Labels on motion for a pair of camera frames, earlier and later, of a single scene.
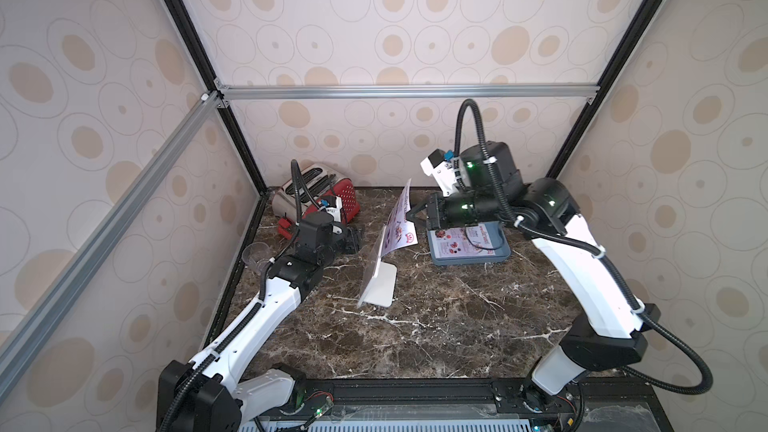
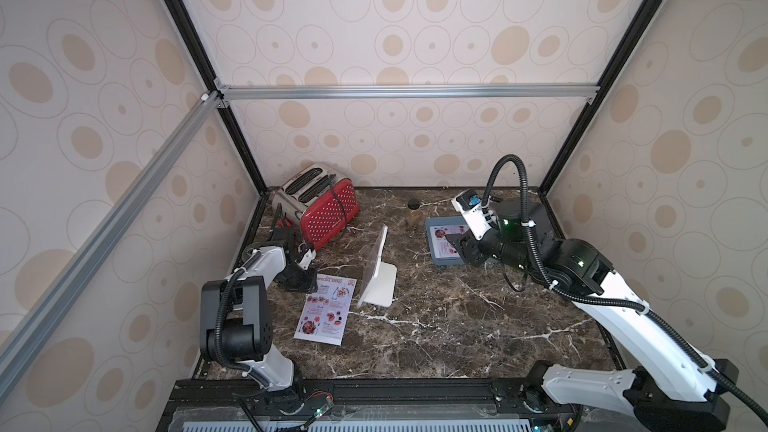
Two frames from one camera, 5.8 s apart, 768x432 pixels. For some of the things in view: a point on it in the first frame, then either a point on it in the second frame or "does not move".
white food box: x=379 y=278 does not move
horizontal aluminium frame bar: x=414 y=91 does not move
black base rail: x=305 y=397 does not move
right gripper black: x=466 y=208 -> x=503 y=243
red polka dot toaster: x=306 y=190 does not move
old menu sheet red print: x=400 y=231 -> x=327 y=309
